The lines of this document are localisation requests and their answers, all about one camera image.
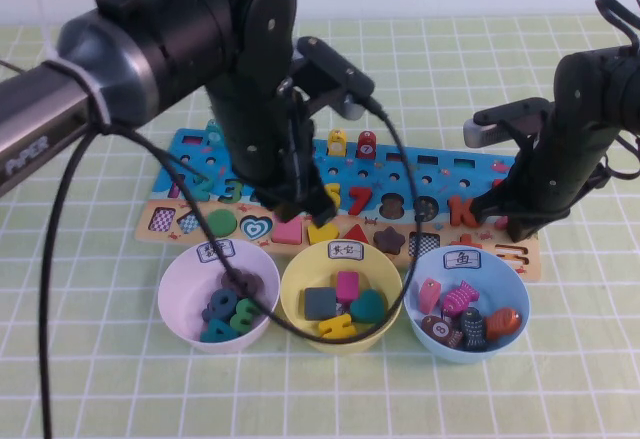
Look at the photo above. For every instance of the orange fish piece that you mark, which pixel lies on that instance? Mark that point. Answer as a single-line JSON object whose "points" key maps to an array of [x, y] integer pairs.
{"points": [[502, 324]]}

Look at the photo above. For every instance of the green number three piece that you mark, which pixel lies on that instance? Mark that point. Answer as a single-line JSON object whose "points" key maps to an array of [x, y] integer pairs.
{"points": [[250, 321]]}

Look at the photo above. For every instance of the white zip tie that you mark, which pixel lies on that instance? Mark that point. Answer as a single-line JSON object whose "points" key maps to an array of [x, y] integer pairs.
{"points": [[92, 94]]}

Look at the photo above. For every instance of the green circle piece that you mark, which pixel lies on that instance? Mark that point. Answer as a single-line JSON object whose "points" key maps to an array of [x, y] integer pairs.
{"points": [[222, 222]]}

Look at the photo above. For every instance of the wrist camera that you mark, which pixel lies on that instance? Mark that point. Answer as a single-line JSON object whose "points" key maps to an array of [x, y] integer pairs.
{"points": [[485, 131], [330, 66]]}

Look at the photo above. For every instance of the yellow number six piece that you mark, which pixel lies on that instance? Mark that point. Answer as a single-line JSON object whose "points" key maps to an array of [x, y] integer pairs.
{"points": [[334, 194]]}

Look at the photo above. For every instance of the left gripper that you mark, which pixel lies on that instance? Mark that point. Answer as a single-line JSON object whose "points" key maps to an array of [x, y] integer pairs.
{"points": [[255, 149]]}

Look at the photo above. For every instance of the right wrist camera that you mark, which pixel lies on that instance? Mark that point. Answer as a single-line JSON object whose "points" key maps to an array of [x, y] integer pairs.
{"points": [[485, 131]]}

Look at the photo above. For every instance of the pink fish piece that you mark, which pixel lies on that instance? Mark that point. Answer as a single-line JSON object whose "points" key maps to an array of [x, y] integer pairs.
{"points": [[430, 295]]}

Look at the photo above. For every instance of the black fish piece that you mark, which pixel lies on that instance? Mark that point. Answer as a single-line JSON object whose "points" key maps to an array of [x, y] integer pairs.
{"points": [[472, 331]]}

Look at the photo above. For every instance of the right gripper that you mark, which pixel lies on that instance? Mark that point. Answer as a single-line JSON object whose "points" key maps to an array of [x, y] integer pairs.
{"points": [[555, 169]]}

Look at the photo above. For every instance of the red number seven piece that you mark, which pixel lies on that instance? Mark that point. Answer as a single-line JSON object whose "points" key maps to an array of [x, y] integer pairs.
{"points": [[360, 204]]}

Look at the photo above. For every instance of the brown fish marked eight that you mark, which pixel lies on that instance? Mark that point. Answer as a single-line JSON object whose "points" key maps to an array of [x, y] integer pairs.
{"points": [[432, 326]]}

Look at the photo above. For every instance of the orange number ten piece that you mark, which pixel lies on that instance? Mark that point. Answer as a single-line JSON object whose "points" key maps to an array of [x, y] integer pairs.
{"points": [[456, 211]]}

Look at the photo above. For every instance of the brown star piece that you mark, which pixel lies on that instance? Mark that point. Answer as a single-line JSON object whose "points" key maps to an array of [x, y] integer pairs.
{"points": [[389, 240]]}

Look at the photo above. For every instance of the pink plastic bowl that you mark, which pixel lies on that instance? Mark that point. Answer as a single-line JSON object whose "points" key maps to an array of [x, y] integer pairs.
{"points": [[180, 304]]}

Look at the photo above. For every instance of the gray square piece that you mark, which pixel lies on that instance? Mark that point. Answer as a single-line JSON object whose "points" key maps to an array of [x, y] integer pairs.
{"points": [[320, 304]]}

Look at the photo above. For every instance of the teal heart piece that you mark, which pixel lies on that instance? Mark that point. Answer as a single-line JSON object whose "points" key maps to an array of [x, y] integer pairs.
{"points": [[367, 306]]}

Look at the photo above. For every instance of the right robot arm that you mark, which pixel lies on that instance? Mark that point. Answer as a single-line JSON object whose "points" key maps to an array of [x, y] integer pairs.
{"points": [[600, 84]]}

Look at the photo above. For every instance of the yellow plastic bowl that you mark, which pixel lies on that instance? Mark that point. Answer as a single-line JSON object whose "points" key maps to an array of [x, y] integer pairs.
{"points": [[295, 284]]}

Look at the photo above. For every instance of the light blue plastic bowl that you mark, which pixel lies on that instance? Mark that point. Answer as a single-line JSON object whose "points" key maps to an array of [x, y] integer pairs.
{"points": [[510, 289]]}

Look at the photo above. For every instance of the yellow equals sign piece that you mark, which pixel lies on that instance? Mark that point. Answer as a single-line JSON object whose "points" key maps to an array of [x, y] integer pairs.
{"points": [[330, 330]]}

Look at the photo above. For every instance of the teal number two piece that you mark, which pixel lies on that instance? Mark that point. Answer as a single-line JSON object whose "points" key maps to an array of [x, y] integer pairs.
{"points": [[205, 191]]}

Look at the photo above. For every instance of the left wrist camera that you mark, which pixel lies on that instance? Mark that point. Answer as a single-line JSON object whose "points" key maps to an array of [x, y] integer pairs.
{"points": [[330, 66]]}

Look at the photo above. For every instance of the magenta rectangle piece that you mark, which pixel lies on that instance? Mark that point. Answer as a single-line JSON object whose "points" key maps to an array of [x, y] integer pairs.
{"points": [[347, 286]]}

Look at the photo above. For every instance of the pink trapezoid piece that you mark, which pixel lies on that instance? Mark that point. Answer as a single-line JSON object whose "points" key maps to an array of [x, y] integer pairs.
{"points": [[287, 233]]}

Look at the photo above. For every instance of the red triangle piece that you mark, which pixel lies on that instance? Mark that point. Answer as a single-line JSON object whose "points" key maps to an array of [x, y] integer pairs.
{"points": [[356, 238]]}

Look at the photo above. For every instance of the dark blue number nine piece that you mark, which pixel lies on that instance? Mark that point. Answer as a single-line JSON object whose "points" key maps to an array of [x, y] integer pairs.
{"points": [[231, 309]]}

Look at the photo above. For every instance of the red minus sign piece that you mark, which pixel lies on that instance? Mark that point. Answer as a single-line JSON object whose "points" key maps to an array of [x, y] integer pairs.
{"points": [[496, 185]]}

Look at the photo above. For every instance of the green checked tablecloth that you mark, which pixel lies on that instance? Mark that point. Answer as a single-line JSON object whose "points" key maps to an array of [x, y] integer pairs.
{"points": [[450, 59]]}

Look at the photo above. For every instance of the brown number eight piece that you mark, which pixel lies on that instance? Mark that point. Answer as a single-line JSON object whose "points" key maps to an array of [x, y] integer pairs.
{"points": [[260, 284]]}

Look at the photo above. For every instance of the yellow pentagon piece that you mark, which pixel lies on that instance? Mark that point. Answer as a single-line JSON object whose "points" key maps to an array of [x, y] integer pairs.
{"points": [[325, 236]]}

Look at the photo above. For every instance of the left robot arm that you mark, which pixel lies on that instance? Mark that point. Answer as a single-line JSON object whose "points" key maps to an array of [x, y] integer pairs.
{"points": [[125, 59]]}

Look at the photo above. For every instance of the yellow fish marked six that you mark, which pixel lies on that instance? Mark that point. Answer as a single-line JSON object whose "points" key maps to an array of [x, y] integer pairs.
{"points": [[337, 144]]}

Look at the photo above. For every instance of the teal fish marked two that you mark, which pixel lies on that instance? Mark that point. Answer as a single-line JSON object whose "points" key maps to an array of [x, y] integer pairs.
{"points": [[215, 134]]}

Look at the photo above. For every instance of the teal number four piece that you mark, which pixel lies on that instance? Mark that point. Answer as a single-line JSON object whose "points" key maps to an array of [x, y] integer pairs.
{"points": [[212, 334]]}

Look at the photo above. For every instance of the wooden number puzzle board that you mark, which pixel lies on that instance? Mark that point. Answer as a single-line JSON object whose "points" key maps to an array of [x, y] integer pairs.
{"points": [[380, 169]]}

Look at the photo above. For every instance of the magenta fish piece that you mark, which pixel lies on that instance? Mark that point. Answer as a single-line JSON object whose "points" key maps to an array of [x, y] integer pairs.
{"points": [[457, 301]]}

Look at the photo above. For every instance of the pink greater-than sign piece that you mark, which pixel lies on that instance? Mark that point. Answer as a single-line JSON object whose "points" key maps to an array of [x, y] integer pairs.
{"points": [[501, 222]]}

